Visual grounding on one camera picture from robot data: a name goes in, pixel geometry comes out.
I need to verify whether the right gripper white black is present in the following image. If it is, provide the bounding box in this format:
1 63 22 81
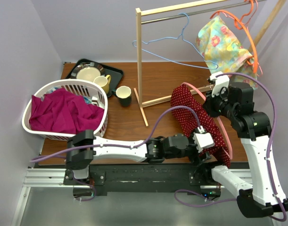
203 86 237 119

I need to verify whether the red polka dot skirt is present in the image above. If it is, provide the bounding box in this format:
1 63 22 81
170 85 230 167

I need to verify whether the pink plastic hanger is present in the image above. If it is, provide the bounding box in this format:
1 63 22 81
182 82 233 160

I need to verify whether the floral pastel skirt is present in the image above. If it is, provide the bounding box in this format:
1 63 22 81
196 16 258 79

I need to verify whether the orange plastic hanger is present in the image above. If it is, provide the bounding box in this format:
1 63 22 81
210 0 259 73

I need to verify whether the magenta cloth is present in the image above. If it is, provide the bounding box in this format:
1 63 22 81
29 88 104 134

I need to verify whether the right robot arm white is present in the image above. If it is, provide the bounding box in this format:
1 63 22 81
203 72 288 221

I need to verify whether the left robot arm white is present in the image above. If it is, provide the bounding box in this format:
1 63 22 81
66 130 214 185

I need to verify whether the black mug cream inside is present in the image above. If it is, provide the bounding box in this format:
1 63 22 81
112 86 132 107

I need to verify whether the black tray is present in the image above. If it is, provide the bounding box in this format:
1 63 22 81
64 58 124 97

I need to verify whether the yellow mug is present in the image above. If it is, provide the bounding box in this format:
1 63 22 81
93 75 111 94

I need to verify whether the white laundry basket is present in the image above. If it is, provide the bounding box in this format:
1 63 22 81
22 79 108 141

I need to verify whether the wooden clothes rack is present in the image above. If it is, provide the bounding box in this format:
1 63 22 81
133 0 288 127

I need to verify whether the cream plate black rim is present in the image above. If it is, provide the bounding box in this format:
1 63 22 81
71 62 106 82

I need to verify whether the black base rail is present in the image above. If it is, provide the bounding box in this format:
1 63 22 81
63 162 231 197

